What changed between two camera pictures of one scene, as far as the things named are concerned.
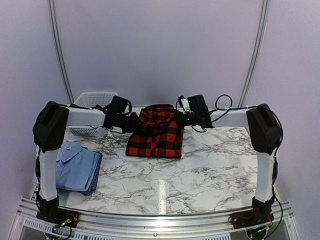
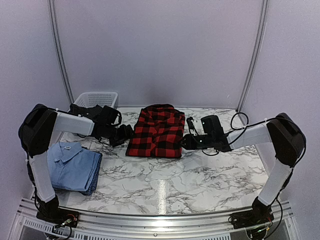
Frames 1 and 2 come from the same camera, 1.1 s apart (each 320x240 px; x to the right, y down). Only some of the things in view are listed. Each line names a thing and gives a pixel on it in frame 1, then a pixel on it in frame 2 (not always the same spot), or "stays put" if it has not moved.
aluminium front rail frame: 27,225 stays put
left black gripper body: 127,125 → 115,136
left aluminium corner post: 52,15 stays put
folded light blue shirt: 75,167 stays put
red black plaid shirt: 161,136 stays put
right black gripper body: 192,120 → 206,143
